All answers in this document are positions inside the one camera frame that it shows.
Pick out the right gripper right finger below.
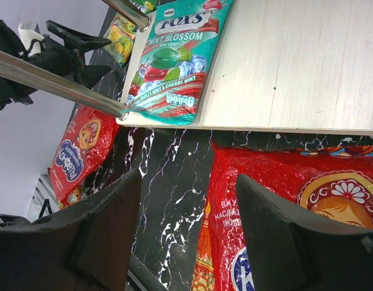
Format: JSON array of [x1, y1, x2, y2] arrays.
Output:
[[236, 175, 373, 290]]

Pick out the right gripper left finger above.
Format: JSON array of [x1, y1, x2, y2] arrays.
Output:
[[0, 170, 142, 290]]

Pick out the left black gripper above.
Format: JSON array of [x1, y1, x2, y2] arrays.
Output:
[[0, 20, 112, 111]]

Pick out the green yellow Fox's candy bag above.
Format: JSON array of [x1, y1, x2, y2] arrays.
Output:
[[104, 0, 158, 67]]

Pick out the teal Fox's mint candy bag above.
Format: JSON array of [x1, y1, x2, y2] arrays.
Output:
[[124, 1, 233, 126]]

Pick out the left red Konfety candy bag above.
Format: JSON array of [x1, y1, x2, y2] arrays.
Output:
[[49, 105, 119, 209]]

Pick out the red konfety candy bag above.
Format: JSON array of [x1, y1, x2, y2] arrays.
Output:
[[192, 146, 373, 290], [49, 105, 119, 209]]

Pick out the right red Konfety candy bag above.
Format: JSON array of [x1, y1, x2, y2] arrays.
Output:
[[192, 146, 373, 290]]

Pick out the white two-tier shelf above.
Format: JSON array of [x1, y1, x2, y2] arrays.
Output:
[[0, 0, 373, 136]]

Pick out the black marble mat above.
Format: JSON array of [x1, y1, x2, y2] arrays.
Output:
[[85, 115, 373, 290]]

